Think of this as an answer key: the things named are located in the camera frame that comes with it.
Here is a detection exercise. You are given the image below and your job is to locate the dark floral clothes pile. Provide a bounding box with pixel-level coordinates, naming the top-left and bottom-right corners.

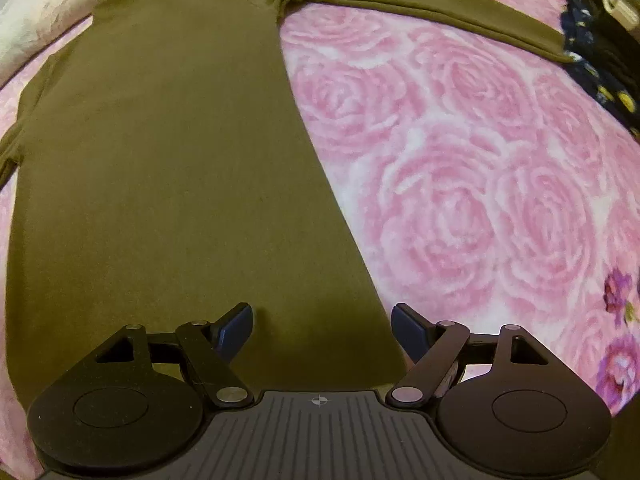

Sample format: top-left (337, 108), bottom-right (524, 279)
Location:
top-left (561, 0), bottom-right (639, 139)

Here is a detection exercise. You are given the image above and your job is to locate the olive green shirt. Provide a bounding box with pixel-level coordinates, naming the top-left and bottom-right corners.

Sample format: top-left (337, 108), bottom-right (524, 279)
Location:
top-left (1, 0), bottom-right (563, 405)

